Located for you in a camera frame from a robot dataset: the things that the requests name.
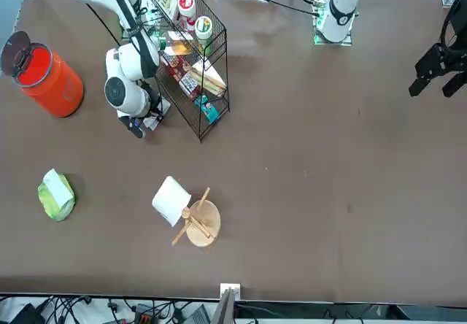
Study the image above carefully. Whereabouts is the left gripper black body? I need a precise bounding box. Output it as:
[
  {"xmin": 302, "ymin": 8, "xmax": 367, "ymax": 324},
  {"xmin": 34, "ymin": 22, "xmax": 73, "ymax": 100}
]
[{"xmin": 439, "ymin": 0, "xmax": 467, "ymax": 73}]

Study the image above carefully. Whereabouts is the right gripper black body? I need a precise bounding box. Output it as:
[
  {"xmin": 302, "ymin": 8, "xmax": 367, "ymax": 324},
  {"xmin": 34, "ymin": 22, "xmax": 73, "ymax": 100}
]
[{"xmin": 120, "ymin": 114, "xmax": 147, "ymax": 139}]

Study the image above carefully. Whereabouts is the orange round bin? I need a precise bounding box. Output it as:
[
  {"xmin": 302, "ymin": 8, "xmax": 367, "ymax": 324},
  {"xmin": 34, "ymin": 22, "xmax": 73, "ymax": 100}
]
[{"xmin": 14, "ymin": 42, "xmax": 85, "ymax": 119}]

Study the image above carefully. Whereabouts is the triangular sandwich pack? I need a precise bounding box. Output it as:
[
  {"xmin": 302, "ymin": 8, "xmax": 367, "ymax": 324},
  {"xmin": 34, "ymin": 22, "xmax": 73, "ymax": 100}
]
[{"xmin": 191, "ymin": 59, "xmax": 227, "ymax": 97}]

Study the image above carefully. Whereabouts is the green tissue pack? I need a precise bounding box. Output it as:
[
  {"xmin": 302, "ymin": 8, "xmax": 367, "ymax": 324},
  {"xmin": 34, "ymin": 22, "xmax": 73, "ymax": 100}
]
[{"xmin": 37, "ymin": 169, "xmax": 77, "ymax": 222}]

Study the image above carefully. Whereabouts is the grey round bin lid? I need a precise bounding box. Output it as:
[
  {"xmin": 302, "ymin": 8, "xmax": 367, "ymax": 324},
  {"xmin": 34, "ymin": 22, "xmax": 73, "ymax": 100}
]
[{"xmin": 0, "ymin": 31, "xmax": 34, "ymax": 77}]

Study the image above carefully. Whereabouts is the red tartan shortbread box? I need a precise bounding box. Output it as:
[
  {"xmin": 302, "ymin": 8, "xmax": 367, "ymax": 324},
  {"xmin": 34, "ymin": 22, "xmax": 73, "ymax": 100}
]
[{"xmin": 160, "ymin": 54, "xmax": 201, "ymax": 101}]

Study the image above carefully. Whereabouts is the teal snack packet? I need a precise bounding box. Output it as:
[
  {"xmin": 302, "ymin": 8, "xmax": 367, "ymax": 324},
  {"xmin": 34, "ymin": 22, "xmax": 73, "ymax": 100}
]
[{"xmin": 193, "ymin": 95, "xmax": 220, "ymax": 124}]

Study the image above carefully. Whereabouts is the white mug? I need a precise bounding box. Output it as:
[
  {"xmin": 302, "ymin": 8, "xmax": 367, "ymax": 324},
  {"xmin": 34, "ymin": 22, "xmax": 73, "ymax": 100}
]
[{"xmin": 152, "ymin": 176, "xmax": 193, "ymax": 228}]

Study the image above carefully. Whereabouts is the yellow flat packet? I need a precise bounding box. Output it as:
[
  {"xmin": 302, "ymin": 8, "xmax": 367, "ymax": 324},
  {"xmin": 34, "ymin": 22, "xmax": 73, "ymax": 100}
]
[{"xmin": 167, "ymin": 31, "xmax": 194, "ymax": 55}]

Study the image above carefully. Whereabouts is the white tub green lid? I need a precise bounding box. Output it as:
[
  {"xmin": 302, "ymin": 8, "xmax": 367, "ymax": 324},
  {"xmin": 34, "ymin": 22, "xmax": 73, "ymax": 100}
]
[{"xmin": 194, "ymin": 15, "xmax": 215, "ymax": 47}]

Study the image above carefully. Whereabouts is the wooden mug tree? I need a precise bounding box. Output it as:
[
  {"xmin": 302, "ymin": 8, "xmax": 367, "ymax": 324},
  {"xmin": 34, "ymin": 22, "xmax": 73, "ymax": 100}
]
[{"xmin": 171, "ymin": 187, "xmax": 222, "ymax": 248}]

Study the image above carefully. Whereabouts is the white tub red lid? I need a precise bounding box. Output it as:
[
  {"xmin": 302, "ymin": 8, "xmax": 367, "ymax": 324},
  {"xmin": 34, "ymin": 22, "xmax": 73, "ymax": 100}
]
[{"xmin": 177, "ymin": 0, "xmax": 197, "ymax": 31}]

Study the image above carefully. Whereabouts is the red black plug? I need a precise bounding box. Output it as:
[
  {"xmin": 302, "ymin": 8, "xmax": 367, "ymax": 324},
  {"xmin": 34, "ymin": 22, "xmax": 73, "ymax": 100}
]
[{"xmin": 134, "ymin": 304, "xmax": 153, "ymax": 324}]

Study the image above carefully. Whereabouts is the grey power adapter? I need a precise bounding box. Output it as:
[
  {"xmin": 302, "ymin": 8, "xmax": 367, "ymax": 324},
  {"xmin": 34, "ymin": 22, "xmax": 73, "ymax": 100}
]
[{"xmin": 182, "ymin": 304, "xmax": 212, "ymax": 324}]

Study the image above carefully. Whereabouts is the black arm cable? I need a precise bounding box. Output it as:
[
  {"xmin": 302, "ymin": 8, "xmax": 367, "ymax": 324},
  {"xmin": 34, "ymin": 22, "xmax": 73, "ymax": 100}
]
[{"xmin": 85, "ymin": 0, "xmax": 163, "ymax": 120}]

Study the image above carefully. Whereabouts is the black wire shelf rack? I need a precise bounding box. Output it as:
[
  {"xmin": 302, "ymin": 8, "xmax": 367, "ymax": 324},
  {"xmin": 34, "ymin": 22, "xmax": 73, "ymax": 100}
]
[{"xmin": 138, "ymin": 0, "xmax": 231, "ymax": 143}]

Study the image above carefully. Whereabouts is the black table cable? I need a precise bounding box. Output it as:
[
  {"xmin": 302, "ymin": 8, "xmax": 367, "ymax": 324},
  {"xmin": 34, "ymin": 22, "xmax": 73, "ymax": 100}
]
[{"xmin": 233, "ymin": 0, "xmax": 317, "ymax": 15}]

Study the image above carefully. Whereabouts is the white table edge bracket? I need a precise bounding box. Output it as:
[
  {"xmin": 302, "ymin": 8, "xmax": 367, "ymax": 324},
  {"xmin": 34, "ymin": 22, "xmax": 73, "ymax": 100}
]
[{"xmin": 220, "ymin": 282, "xmax": 242, "ymax": 299}]

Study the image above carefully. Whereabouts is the dark camera post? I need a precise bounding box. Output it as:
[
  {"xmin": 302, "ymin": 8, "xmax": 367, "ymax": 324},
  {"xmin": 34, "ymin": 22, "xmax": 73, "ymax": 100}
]
[{"xmin": 210, "ymin": 289, "xmax": 236, "ymax": 324}]

